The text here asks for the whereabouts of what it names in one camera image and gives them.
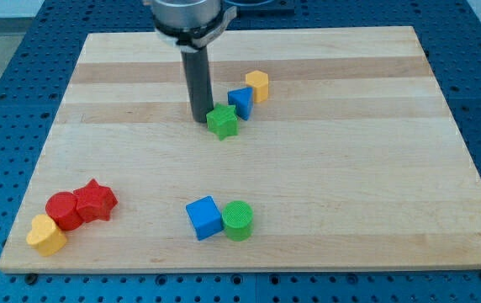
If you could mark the green star block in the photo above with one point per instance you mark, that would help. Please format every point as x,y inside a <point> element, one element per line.
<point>222,121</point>

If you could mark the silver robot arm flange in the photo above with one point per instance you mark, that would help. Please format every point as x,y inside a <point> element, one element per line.
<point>191,25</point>

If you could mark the blue cube block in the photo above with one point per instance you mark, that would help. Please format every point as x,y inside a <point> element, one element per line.
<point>205,217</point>

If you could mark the red star block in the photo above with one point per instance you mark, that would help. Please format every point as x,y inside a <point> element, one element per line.
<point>95,202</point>

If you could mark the blue triangle block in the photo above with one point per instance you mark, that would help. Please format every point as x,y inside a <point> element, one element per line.
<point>242,100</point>

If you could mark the green cylinder block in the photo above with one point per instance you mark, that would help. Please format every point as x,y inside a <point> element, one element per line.
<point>237,219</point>

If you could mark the yellow hexagon block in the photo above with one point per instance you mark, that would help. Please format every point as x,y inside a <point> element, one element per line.
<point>259,82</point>

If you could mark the light wooden board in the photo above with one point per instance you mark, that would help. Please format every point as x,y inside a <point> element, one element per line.
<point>353,163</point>

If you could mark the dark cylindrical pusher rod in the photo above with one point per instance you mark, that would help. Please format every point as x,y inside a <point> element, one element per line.
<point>197,74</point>

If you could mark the red cylinder block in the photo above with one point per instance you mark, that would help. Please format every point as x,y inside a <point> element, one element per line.
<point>62,209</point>

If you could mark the yellow heart block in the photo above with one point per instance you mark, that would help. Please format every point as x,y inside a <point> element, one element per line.
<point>45,236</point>

